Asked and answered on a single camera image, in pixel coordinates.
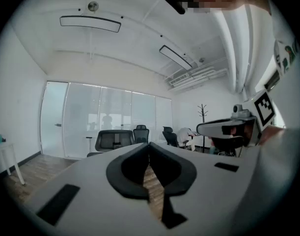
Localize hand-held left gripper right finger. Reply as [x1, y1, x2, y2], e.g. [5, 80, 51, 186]
[149, 141, 261, 235]

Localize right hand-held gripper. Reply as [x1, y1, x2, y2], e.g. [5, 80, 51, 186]
[196, 89, 276, 148]

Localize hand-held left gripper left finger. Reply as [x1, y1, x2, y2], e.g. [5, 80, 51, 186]
[23, 143, 163, 236]

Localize person's right forearm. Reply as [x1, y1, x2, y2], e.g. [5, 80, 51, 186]
[259, 125, 286, 146]

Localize black coat rack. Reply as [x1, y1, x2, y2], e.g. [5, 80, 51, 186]
[197, 104, 210, 153]

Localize black swivel office chair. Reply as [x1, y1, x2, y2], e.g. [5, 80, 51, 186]
[162, 126, 180, 148]

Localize ceiling air vent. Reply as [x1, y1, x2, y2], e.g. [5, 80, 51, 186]
[168, 73, 191, 88]

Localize person's white printed t-shirt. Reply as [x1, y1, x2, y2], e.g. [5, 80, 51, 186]
[233, 0, 300, 233]

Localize black mesh headrest chair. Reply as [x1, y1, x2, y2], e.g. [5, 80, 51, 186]
[133, 124, 150, 145]

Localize short oblong ceiling lamp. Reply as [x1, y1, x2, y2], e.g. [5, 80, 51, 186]
[159, 45, 193, 71]

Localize frosted glass door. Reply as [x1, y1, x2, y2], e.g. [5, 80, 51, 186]
[40, 81, 68, 157]

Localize small white side table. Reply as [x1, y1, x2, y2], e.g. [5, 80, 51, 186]
[0, 141, 26, 185]

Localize long oblong ceiling lamp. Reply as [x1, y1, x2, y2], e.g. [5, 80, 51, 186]
[59, 15, 122, 33]

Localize white ceiling duct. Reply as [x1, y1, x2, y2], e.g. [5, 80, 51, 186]
[212, 7, 255, 97]

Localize black head camera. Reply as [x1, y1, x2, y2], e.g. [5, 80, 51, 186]
[164, 0, 188, 15]

